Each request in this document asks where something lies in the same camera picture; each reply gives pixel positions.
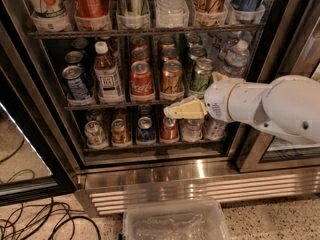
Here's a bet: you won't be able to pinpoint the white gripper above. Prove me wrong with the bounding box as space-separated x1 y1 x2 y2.
163 71 244 122

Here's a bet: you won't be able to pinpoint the orange LaCroix can front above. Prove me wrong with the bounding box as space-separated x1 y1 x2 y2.
161 60 182 94

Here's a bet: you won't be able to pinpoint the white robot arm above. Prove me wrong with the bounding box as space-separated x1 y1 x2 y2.
164 72 320 144

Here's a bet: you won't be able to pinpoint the green can front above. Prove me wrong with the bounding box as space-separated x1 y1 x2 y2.
190 58 213 92

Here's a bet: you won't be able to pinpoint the labelled bottle bottom shelf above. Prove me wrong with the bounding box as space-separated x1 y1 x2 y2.
204 117 227 141

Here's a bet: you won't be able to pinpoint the small water bottle bottom shelf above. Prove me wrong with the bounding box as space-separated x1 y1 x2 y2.
182 119 203 142

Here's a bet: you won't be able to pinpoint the water bottle middle shelf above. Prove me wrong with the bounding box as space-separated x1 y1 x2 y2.
221 39 250 78

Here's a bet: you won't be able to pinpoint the red can bottom shelf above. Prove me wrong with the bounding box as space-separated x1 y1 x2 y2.
160 117 178 140

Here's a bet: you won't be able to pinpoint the red Coca-Cola can front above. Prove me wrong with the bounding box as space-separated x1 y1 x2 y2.
130 61 153 96

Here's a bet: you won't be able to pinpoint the blue can bottom shelf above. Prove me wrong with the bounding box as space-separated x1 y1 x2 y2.
136 116 155 142

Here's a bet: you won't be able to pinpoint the gold can bottom shelf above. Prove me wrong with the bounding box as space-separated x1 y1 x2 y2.
111 119 131 144

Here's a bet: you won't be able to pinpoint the white can bottom shelf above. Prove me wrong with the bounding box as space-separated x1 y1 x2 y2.
85 121 106 145

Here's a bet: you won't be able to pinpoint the blue Pepsi can front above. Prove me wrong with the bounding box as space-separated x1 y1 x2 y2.
62 65 91 100

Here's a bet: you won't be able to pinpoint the fridge vent grille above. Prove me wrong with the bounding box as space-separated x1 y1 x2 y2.
75 164 320 217

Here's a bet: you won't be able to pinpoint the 7up can top shelf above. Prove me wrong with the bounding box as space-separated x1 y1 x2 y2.
23 0 70 19

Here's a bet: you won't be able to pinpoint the open glass fridge door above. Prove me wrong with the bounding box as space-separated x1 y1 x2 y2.
0 24 76 206

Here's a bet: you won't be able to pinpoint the iced tea bottle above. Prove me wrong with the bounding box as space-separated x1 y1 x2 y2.
94 41 123 97

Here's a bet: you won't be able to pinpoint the clear plastic bin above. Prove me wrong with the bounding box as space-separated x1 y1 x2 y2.
123 199 231 240

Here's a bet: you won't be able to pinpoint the black floor cables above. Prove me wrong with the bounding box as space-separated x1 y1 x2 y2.
0 197 102 240

